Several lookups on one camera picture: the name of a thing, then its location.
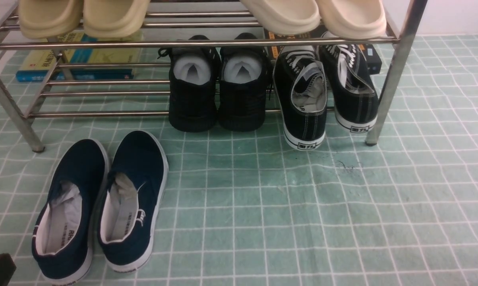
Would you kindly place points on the black mesh sneaker right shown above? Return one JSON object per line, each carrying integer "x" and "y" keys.
{"x": 243, "y": 86}

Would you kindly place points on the black white canvas sneaker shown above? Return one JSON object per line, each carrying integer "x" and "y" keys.
{"x": 355, "y": 98}
{"x": 300, "y": 85}

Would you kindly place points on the cream slipper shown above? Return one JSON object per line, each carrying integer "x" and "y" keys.
{"x": 285, "y": 17}
{"x": 353, "y": 19}

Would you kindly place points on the black mesh sneaker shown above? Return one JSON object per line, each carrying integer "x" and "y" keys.
{"x": 193, "y": 74}
{"x": 243, "y": 86}

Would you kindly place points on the navy slip-on shoe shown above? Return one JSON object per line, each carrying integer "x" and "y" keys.
{"x": 128, "y": 213}
{"x": 62, "y": 242}

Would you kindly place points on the stainless steel shoe rack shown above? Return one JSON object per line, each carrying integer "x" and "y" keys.
{"x": 60, "y": 74}

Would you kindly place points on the black white canvas sneaker left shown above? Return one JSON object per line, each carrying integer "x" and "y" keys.
{"x": 300, "y": 85}

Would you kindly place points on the cream slipper far right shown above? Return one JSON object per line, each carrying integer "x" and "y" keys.
{"x": 353, "y": 19}

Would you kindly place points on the black white canvas sneaker right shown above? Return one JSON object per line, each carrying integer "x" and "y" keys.
{"x": 355, "y": 98}

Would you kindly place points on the beige slipper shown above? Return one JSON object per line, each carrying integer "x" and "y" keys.
{"x": 41, "y": 19}
{"x": 113, "y": 18}

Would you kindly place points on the beige slipper far left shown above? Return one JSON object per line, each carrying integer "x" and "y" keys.
{"x": 41, "y": 19}

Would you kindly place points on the yellow blue book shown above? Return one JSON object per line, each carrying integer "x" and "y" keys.
{"x": 38, "y": 62}

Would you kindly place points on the black mesh sneaker left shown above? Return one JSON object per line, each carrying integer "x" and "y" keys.
{"x": 193, "y": 74}

